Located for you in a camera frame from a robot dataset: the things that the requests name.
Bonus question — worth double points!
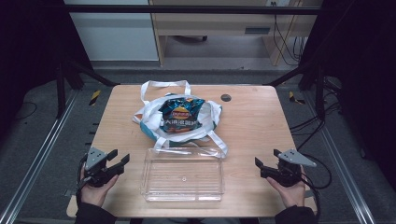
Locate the yellow black floor marker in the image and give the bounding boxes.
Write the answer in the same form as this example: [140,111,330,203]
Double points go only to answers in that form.
[89,90,103,107]
[287,91,306,105]

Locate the thin black floor cable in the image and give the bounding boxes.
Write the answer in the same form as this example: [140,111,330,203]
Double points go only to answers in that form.
[11,100,39,123]

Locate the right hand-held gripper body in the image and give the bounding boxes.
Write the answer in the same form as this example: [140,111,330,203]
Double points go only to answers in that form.
[261,147,318,188]

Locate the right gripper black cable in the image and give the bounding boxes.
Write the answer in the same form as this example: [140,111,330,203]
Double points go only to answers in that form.
[299,153,333,218]

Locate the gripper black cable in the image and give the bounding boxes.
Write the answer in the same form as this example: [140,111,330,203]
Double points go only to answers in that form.
[299,153,333,218]
[75,153,92,203]

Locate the light wooden desk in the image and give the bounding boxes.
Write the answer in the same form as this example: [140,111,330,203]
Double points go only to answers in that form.
[148,0,323,67]

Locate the clear plastic box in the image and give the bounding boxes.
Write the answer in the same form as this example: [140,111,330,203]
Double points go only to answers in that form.
[139,146,226,203]

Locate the blue chip packet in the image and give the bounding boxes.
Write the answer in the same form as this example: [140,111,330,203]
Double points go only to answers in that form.
[158,96,207,135]

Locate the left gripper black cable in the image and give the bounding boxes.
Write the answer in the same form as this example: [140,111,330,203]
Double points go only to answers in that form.
[75,153,92,203]

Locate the aluminium floor rail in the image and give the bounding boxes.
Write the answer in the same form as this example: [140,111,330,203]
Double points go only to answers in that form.
[0,89,79,224]
[302,92,378,224]

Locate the black curtain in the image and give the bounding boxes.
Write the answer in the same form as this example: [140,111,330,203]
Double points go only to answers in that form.
[300,0,396,185]
[0,0,94,138]

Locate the black hanging cables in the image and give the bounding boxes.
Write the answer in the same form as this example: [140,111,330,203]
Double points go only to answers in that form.
[271,1,308,67]

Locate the person's right hand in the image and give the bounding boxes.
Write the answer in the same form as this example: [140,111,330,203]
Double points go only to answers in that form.
[266,176,308,209]

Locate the black floor cables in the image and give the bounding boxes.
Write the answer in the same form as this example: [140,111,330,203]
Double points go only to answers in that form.
[289,101,344,152]

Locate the black horizontal bar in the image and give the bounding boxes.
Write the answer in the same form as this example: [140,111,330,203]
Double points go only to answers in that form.
[65,4,322,16]

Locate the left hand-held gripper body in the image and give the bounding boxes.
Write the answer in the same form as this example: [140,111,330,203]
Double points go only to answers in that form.
[83,147,125,188]

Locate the white tote bag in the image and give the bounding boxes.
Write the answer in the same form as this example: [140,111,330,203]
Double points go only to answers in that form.
[132,79,230,160]

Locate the black metal stand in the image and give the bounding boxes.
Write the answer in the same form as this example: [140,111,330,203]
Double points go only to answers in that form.
[55,58,121,119]
[264,57,329,123]

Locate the person's left hand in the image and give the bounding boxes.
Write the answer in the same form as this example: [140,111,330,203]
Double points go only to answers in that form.
[79,167,120,208]

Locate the white cabinet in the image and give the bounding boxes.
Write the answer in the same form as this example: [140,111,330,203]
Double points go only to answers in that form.
[63,0,160,63]

